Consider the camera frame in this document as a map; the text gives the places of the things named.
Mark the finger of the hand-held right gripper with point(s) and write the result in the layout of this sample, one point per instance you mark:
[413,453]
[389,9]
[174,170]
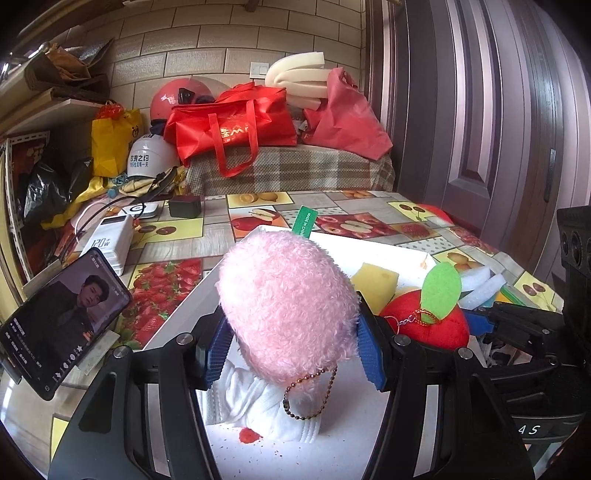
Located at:
[521,350]
[478,321]

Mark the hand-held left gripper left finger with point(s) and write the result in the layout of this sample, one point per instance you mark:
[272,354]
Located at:
[217,355]

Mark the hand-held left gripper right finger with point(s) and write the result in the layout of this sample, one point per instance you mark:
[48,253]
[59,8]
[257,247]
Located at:
[369,350]

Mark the red apple plush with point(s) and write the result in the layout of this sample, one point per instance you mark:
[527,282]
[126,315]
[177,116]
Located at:
[443,330]

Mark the pink plush ball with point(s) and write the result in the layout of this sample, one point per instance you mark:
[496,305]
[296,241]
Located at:
[286,300]

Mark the white box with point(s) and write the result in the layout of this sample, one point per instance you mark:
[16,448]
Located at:
[351,457]

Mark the white sponge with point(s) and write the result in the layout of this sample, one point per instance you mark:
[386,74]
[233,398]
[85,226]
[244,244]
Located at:
[480,288]

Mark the white face mask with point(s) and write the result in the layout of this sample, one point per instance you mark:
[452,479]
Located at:
[258,406]

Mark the yellow sponge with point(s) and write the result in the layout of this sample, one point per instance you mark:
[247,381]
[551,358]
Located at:
[374,281]

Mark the fruit printed tablecloth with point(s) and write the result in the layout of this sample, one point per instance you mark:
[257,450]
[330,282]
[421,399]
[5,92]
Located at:
[210,237]

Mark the small black box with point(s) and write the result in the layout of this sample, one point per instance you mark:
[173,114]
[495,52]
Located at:
[184,206]

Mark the black smartphone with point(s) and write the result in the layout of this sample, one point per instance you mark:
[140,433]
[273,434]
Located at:
[64,323]

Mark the white power bank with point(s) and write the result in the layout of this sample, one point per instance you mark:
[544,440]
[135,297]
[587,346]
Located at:
[108,240]

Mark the plaid covered bench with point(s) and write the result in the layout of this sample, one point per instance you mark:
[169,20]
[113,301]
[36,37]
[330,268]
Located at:
[300,170]

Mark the yellow cloth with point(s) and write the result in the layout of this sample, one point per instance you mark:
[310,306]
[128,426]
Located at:
[83,198]

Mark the dark panelled door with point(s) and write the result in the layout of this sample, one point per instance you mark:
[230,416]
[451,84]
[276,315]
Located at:
[485,115]

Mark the white helmet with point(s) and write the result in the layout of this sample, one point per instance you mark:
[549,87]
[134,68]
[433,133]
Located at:
[145,159]

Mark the red tote bag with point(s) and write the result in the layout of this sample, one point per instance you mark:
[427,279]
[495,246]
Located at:
[235,124]

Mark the red plastic bag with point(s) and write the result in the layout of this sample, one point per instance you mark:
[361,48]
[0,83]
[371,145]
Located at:
[346,120]

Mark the yellow bag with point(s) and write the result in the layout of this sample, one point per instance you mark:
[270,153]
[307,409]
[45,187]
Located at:
[111,143]

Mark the black plastic bag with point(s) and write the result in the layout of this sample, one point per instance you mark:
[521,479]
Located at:
[46,189]

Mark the pink helmet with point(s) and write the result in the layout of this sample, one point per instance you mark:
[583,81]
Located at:
[173,99]

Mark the white foam strips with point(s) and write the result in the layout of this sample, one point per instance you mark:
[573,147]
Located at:
[295,78]

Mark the white metal rack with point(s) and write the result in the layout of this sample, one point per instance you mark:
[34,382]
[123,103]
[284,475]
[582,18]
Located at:
[27,137]

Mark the brown paper bag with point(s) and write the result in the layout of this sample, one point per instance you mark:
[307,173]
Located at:
[60,69]

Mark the white wall switch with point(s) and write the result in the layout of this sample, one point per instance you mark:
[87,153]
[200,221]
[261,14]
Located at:
[258,69]

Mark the beige wall shelf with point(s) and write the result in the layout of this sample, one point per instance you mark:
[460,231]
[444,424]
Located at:
[37,121]

